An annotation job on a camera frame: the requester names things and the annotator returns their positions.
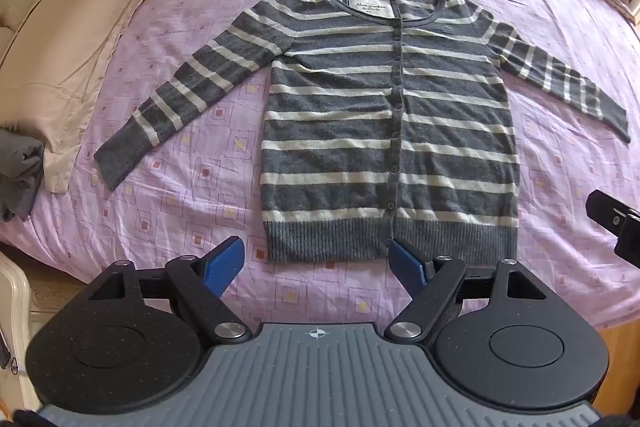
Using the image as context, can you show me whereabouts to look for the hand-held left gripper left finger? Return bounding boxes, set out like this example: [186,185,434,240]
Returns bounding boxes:
[90,235,254,346]

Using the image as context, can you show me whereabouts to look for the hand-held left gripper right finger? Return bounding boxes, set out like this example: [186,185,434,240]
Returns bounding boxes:
[384,237,552,344]

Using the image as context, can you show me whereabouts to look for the white bedside cabinet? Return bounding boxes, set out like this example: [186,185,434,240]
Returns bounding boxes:
[0,252,42,410]

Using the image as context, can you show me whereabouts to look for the purple patterned bed sheet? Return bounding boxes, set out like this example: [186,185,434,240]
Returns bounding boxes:
[0,0,640,339]

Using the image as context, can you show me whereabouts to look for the dark grey cloth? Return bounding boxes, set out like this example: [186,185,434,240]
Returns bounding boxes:
[0,127,46,223]

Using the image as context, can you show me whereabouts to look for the grey white striped cardigan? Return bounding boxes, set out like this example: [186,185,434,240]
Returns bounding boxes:
[94,0,632,264]

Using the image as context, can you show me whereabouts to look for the beige pillow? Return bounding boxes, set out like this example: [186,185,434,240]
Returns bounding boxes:
[0,0,204,195]

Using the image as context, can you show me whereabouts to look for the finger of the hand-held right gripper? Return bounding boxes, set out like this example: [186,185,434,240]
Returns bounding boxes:
[586,189,635,235]

